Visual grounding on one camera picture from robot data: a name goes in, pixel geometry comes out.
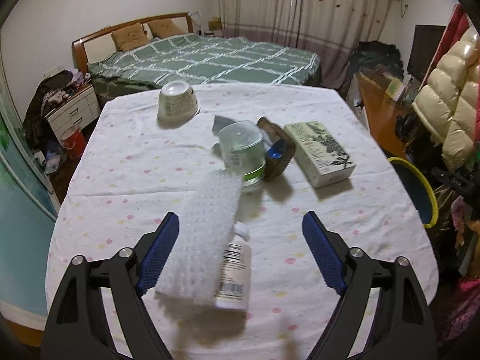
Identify dark clothes pile on nightstand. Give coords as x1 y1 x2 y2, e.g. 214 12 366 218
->
23 70 79 153

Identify brown right pillow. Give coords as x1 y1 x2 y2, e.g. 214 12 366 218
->
147 19 185 39

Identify silver blue snack wrapper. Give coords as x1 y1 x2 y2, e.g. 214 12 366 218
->
211 115 237 158

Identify black tv monitor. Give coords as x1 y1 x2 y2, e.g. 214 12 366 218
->
407 24 446 81

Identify white bubble wrap sheet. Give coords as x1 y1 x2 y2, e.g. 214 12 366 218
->
154 170 242 306

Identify small white pill bottle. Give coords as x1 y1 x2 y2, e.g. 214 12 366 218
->
215 222 252 312

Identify bed with green plaid quilt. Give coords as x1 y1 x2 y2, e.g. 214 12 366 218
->
88 33 321 101

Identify white box with floral print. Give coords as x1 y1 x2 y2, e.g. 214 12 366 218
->
284 121 356 189

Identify brown pillow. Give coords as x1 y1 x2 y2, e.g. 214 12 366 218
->
147 19 185 39
111 23 150 52

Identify cream puffer jacket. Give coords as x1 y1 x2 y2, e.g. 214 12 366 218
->
412 27 479 171

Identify red quilted jacket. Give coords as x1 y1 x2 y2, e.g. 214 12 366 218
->
421 4 479 87

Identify wooden desk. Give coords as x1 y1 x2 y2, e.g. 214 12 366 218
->
355 73 408 159

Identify wooden headboard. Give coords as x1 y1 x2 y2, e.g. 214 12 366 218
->
72 12 194 73

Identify brown left pillow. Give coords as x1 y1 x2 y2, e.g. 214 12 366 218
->
111 23 150 52

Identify white nightstand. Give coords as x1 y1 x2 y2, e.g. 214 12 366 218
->
46 84 101 141

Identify dark clothes pile by curtain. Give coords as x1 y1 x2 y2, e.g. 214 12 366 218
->
342 41 404 89

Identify striped beige curtain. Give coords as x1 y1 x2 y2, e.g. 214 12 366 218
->
218 0 391 89

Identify clear plastic cup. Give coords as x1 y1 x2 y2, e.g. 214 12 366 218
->
218 121 266 187

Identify red bucket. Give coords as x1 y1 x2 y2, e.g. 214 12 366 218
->
60 126 86 159

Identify white dotted tablecloth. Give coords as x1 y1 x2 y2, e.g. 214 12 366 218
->
46 84 439 359

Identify brown plastic tray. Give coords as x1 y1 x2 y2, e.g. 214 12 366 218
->
256 117 296 182

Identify white upside-down bowl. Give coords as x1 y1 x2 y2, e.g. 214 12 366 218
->
157 80 199 123

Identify yellow rimmed trash bin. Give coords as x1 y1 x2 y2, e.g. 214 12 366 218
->
387 157 439 228

